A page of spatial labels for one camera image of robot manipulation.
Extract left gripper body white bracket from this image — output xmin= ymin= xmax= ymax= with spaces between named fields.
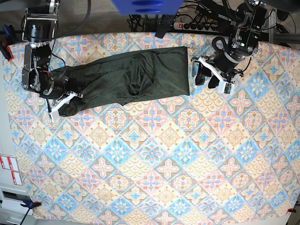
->
xmin=191 ymin=51 xmax=244 ymax=95

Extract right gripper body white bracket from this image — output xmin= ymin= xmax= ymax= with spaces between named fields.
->
xmin=38 ymin=78 xmax=83 ymax=121

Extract dark green long-sleeve shirt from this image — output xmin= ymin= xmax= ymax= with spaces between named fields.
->
xmin=59 ymin=46 xmax=190 ymax=117

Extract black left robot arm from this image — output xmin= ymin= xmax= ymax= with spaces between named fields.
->
xmin=192 ymin=0 xmax=267 ymax=95

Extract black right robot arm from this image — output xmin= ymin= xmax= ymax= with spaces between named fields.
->
xmin=22 ymin=0 xmax=83 ymax=121

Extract black power strip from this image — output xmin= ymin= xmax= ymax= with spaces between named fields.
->
xmin=173 ymin=22 xmax=218 ymax=32

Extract black power adapter box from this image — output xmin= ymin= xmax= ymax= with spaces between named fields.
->
xmin=217 ymin=11 xmax=237 ymax=33

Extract black remote control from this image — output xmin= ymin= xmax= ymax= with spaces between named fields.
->
xmin=155 ymin=15 xmax=175 ymax=39

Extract red and white labels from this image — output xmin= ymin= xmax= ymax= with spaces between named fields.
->
xmin=0 ymin=155 xmax=23 ymax=186

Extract patterned pastel tablecloth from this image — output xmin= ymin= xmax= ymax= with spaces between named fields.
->
xmin=3 ymin=43 xmax=300 ymax=225

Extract blue clamp upper left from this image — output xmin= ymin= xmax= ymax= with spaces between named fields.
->
xmin=0 ymin=24 xmax=15 ymax=62

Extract blue clamp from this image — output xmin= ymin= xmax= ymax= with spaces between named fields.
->
xmin=20 ymin=201 xmax=42 ymax=225
xmin=0 ymin=24 xmax=15 ymax=62

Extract blue clamp lower left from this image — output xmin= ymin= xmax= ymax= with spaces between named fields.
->
xmin=20 ymin=201 xmax=42 ymax=225

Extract blue plastic box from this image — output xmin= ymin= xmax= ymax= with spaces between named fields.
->
xmin=112 ymin=0 xmax=183 ymax=15

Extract grey cabinet lower left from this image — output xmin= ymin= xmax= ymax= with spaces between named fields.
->
xmin=0 ymin=186 xmax=30 ymax=225

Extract orange clamp lower right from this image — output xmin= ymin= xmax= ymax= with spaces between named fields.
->
xmin=287 ymin=209 xmax=297 ymax=213

